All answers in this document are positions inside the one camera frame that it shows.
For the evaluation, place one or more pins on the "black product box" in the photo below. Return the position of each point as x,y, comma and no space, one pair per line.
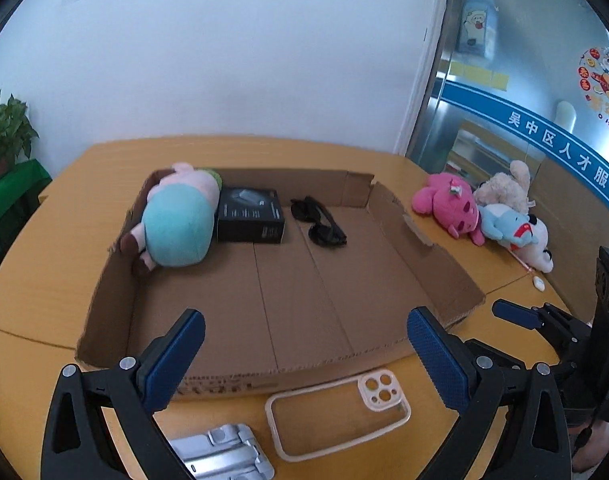
249,210

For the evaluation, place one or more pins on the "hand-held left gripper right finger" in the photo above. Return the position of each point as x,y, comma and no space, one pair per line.
437,357

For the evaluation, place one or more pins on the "cardboard box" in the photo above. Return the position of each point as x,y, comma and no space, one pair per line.
294,300

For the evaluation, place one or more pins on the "cartoon sheep poster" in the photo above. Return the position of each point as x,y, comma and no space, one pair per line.
477,22

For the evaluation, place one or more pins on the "yellow sticky notes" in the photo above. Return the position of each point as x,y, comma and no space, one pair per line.
479,75

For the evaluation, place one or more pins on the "pink bear plush toy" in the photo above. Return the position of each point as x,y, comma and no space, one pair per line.
444,205

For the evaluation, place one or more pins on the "green potted plant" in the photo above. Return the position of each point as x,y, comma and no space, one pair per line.
7,130

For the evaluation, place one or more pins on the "light blue plush toy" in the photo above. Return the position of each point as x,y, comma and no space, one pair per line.
502,222

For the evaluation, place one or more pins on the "white dog plush toy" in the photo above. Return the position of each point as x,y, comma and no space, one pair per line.
539,247

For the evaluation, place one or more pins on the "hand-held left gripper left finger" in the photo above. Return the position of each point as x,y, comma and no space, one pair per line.
177,355

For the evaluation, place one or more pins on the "wooden desk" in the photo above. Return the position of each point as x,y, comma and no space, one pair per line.
49,270

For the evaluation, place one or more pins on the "beige bunny plush toy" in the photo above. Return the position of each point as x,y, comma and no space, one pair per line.
502,190

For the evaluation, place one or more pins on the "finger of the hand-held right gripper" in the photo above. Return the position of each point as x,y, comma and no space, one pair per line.
499,349
514,312

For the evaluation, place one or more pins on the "clear beige-rimmed phone case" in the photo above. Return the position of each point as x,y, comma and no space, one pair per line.
379,392

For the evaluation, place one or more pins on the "small white earbud case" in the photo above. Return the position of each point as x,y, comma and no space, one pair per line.
537,283

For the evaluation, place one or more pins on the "green table cloth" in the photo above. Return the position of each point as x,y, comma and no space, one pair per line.
14,190

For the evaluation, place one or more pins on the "round festive window sticker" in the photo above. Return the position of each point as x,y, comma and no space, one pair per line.
604,82

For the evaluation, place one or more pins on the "black sunglasses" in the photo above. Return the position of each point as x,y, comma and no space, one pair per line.
327,235

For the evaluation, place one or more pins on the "grey folding phone stand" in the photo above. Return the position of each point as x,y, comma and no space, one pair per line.
219,455

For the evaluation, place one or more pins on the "blue glass banner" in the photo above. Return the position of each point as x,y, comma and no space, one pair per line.
534,130

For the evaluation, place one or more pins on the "pink pig plush toy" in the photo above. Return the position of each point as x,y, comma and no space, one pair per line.
177,225

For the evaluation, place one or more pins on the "person's right hand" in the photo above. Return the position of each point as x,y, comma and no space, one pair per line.
602,442

